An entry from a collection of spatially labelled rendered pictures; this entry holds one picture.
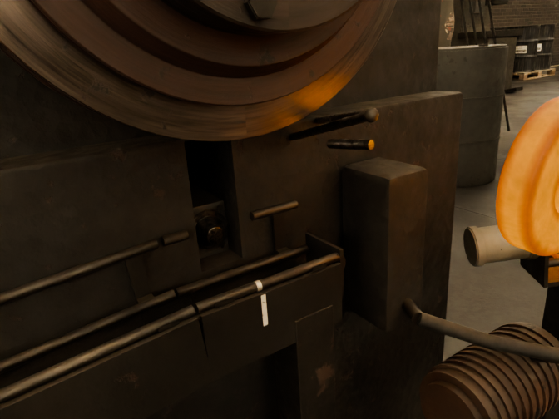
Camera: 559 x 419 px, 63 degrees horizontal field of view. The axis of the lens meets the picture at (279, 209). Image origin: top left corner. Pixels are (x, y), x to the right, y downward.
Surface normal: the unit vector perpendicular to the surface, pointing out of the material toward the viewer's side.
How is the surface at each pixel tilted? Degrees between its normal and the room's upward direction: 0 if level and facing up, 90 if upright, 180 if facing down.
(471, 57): 90
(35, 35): 90
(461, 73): 90
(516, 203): 94
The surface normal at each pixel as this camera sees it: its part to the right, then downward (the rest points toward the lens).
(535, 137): -0.65, -0.43
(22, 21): 0.55, 0.26
